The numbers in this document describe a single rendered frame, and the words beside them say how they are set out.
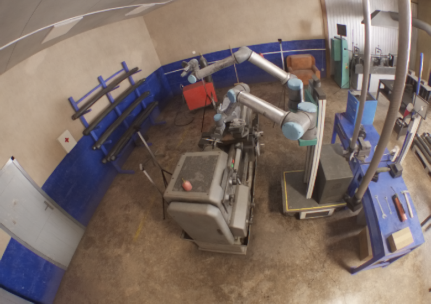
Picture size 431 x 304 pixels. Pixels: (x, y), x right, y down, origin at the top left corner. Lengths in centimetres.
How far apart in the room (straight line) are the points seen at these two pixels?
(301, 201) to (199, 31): 555
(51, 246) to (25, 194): 109
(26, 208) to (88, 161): 177
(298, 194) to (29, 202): 431
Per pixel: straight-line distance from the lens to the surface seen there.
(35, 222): 393
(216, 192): 148
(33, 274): 431
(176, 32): 658
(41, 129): 392
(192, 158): 178
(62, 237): 420
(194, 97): 526
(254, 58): 189
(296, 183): 267
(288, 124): 129
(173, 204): 158
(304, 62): 596
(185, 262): 277
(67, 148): 398
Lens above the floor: 247
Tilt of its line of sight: 37 degrees down
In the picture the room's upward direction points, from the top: 19 degrees counter-clockwise
